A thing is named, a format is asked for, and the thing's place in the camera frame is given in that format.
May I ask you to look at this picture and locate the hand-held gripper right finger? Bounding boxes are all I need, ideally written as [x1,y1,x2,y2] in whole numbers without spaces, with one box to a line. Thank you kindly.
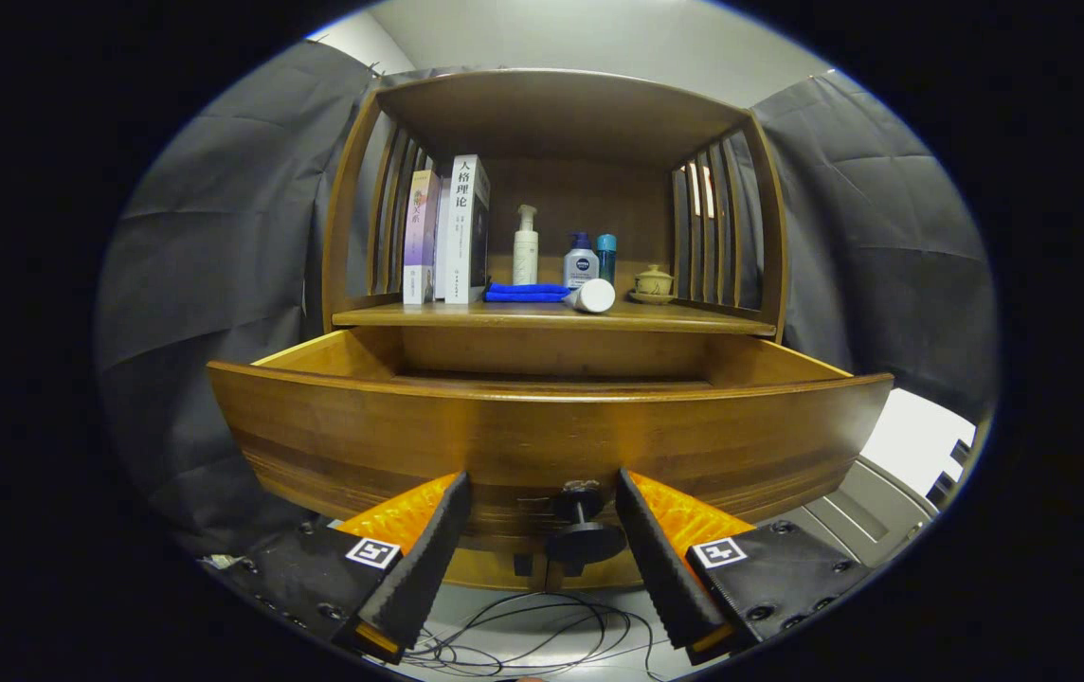
[614,468,875,666]

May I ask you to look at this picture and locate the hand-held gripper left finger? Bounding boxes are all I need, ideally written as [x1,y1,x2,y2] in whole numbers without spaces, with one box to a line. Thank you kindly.
[206,471,474,664]

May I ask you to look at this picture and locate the black drawer knob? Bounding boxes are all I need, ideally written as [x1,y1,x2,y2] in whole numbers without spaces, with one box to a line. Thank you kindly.
[544,479,628,569]

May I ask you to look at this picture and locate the wooden drawer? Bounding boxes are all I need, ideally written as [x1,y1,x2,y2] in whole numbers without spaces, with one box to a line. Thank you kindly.
[207,327,895,560]

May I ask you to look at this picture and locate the white cream tube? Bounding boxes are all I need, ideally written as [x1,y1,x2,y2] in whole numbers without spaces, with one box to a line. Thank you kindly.
[564,278,617,314]

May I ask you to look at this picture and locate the wooden cabinet door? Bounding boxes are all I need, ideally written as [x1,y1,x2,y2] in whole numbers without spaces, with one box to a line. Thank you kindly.
[443,549,543,593]

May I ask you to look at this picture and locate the wooden countertop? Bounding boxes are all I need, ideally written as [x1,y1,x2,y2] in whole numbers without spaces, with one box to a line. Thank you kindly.
[332,284,778,337]

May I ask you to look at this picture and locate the wooden cabinet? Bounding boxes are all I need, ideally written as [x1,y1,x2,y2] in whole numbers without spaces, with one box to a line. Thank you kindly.
[321,68,789,593]

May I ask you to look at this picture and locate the grey ribbed plastic panel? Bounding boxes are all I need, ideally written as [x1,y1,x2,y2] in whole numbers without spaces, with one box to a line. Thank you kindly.
[793,455,939,546]

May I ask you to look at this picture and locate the blue folded towel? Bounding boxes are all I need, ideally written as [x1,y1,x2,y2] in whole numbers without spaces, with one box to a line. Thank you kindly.
[483,281,573,304]

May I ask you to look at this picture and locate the yellow lidded tea cup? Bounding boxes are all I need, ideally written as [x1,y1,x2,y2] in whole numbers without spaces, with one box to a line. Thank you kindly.
[629,264,678,306]

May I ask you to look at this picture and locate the white bottle with blue cap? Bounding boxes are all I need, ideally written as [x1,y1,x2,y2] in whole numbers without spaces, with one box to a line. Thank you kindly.
[564,232,601,289]

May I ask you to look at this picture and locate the white pump bottle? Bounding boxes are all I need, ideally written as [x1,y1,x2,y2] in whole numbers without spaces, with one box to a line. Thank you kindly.
[512,204,540,286]

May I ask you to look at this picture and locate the purple book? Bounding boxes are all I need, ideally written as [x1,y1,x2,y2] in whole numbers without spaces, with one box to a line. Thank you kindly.
[403,170,449,306]

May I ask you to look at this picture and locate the thick white book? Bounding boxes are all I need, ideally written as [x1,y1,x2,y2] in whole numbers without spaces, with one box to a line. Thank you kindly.
[444,154,492,305]

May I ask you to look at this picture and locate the black cables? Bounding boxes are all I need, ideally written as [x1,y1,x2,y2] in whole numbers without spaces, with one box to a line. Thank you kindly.
[400,589,685,682]

